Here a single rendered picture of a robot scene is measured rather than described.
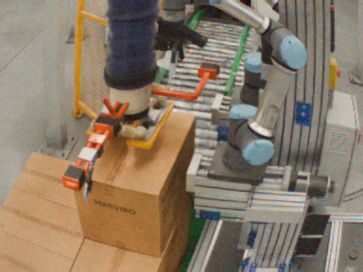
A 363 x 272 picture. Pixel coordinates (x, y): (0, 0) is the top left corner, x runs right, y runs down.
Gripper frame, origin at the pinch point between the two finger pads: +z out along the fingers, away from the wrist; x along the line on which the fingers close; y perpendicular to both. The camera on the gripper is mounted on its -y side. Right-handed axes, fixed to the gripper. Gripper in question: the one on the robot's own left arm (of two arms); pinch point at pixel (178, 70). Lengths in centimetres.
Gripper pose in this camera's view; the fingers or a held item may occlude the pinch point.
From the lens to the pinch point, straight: 185.8
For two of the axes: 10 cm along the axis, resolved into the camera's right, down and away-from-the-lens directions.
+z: -0.2, 8.3, 5.5
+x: -2.3, 5.3, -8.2
